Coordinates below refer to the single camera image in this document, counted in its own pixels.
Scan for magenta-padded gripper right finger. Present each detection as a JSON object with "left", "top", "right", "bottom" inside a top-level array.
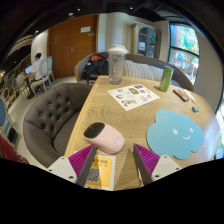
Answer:
[{"left": 132, "top": 143, "right": 183, "bottom": 186}]

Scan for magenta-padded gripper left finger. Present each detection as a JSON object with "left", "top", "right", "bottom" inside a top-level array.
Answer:
[{"left": 46, "top": 144, "right": 98, "bottom": 188}]

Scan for pink and black computer mouse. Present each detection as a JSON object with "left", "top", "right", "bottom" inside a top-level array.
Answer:
[{"left": 82, "top": 121, "right": 126, "bottom": 155}]

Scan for blue cloud-shaped mouse pad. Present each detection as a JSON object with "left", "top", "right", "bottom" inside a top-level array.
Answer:
[{"left": 146, "top": 108, "right": 205, "bottom": 161}]

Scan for yellow code card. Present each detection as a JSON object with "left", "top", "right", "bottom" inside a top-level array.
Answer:
[{"left": 83, "top": 154, "right": 117, "bottom": 192}]

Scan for grey tufted armchair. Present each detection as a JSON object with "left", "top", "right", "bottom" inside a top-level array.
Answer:
[{"left": 22, "top": 82, "right": 94, "bottom": 169}]

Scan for white sticker sheet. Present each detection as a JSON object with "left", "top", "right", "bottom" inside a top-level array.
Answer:
[{"left": 107, "top": 83, "right": 161, "bottom": 112}]

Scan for red fabric object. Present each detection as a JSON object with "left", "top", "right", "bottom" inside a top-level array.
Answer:
[{"left": 0, "top": 133, "right": 30, "bottom": 165}]

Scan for flat black and red box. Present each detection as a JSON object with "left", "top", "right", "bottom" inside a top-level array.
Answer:
[{"left": 172, "top": 88, "right": 190, "bottom": 103}]

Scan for white tube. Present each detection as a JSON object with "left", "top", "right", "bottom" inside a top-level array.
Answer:
[{"left": 182, "top": 88, "right": 198, "bottom": 104}]

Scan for large glass window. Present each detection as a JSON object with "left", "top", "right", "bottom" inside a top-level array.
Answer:
[
  {"left": 167, "top": 22, "right": 200, "bottom": 86},
  {"left": 214, "top": 96, "right": 224, "bottom": 159}
]

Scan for green drink can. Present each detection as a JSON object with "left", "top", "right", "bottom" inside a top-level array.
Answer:
[{"left": 158, "top": 65, "right": 175, "bottom": 93}]

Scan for striped cushion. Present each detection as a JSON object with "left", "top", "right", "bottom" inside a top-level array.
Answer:
[
  {"left": 148, "top": 64, "right": 183, "bottom": 88},
  {"left": 123, "top": 59, "right": 152, "bottom": 81}
]

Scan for blue-backed chair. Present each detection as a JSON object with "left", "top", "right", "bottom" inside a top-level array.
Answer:
[{"left": 0, "top": 96, "right": 22, "bottom": 148}]

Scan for grey curved sofa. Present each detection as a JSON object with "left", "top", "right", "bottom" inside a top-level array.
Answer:
[{"left": 74, "top": 52, "right": 195, "bottom": 93}]

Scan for black backpack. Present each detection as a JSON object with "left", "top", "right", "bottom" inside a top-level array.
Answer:
[{"left": 81, "top": 54, "right": 109, "bottom": 82}]

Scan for group of white chairs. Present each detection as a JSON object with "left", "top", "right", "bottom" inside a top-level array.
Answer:
[{"left": 31, "top": 55, "right": 56, "bottom": 93}]

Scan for clear plastic shaker bottle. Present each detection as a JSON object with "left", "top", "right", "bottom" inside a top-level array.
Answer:
[{"left": 107, "top": 44, "right": 129, "bottom": 85}]

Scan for person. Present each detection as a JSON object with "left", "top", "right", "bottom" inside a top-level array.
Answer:
[{"left": 29, "top": 52, "right": 44, "bottom": 92}]

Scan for laptop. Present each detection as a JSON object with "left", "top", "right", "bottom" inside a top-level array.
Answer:
[{"left": 24, "top": 64, "right": 34, "bottom": 76}]

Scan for brown wooden door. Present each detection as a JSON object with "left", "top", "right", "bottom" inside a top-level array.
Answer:
[{"left": 48, "top": 13, "right": 100, "bottom": 80}]

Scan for cabinet with glass door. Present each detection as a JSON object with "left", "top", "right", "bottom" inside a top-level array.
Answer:
[{"left": 130, "top": 22, "right": 161, "bottom": 60}]

